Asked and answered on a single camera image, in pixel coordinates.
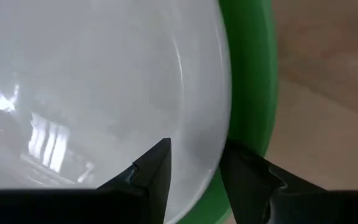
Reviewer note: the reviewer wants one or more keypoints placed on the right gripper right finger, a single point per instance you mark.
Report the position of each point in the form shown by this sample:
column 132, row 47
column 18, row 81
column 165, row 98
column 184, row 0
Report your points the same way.
column 291, row 207

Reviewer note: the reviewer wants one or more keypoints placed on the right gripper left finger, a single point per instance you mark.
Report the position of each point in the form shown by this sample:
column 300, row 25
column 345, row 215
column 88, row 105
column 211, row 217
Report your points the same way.
column 73, row 207

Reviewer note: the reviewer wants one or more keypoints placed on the green plate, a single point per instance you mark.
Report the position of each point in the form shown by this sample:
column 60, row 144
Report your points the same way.
column 253, row 77

